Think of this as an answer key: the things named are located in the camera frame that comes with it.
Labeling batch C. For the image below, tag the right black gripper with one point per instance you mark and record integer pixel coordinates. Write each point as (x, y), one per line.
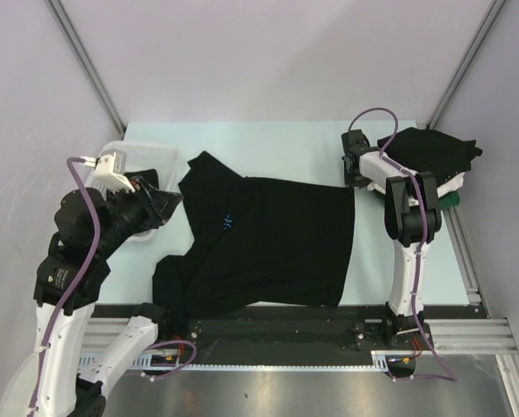
(350, 182)

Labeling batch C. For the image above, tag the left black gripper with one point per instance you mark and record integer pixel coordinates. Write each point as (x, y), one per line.
(158, 205)

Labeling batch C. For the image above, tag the white plastic laundry basket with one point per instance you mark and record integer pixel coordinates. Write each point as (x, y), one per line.
(164, 159)

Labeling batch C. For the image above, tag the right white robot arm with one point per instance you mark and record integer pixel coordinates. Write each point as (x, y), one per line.
(412, 217)

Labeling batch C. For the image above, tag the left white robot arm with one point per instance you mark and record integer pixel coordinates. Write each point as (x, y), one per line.
(91, 227)

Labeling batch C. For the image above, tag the black printed t-shirt in basket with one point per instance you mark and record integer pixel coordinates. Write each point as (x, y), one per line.
(149, 175)

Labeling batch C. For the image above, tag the white folded t-shirt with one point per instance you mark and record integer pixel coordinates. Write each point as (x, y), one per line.
(448, 184)

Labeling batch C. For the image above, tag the green folded t-shirt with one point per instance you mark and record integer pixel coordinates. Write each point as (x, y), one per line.
(452, 199)

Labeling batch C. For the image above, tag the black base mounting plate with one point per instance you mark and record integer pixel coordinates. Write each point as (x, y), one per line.
(305, 336)

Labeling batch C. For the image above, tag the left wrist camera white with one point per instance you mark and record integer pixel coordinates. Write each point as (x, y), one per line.
(108, 172)

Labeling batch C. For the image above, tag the white slotted cable duct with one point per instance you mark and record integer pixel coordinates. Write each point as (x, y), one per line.
(160, 363)

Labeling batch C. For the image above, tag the right aluminium frame post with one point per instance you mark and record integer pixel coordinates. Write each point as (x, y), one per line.
(483, 31)

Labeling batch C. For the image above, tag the aluminium frame post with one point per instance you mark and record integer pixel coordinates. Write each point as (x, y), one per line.
(78, 49)
(483, 31)

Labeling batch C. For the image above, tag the left aluminium frame post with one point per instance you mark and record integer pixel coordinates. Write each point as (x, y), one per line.
(78, 49)

